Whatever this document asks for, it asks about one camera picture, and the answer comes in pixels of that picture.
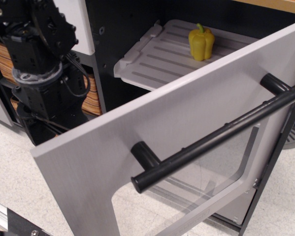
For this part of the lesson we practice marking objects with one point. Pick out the grey toy oven door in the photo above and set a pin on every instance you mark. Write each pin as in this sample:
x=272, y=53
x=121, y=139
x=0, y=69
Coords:
x=89, y=168

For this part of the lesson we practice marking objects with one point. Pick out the black oven door handle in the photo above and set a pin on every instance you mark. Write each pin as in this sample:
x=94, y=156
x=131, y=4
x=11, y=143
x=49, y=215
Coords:
x=156, y=170

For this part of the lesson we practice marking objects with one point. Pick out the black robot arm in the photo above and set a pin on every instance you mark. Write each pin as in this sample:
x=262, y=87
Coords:
x=51, y=83

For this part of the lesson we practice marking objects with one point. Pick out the white oven rack shelf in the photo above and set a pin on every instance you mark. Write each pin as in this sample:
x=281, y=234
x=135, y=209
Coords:
x=162, y=55

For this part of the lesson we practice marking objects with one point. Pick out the yellow toy bell pepper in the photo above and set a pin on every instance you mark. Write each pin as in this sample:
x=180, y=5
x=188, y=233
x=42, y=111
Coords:
x=201, y=41

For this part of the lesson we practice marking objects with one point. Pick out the grey lower drawer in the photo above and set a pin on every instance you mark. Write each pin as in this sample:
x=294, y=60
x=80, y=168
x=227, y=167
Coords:
x=237, y=209

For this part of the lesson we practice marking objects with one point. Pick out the lower wood-pattern storage bin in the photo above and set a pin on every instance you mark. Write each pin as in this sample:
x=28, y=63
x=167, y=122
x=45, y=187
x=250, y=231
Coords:
x=14, y=102

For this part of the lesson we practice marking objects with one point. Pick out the wood-pattern storage bin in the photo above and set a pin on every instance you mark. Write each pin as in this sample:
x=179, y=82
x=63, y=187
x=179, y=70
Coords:
x=14, y=102
x=91, y=104

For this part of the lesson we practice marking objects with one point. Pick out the upper wood-pattern storage bin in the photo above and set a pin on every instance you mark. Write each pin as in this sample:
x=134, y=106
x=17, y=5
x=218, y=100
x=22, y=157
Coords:
x=91, y=104

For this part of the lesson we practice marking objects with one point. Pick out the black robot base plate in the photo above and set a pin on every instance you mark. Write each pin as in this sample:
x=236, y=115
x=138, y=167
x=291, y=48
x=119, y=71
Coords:
x=20, y=226

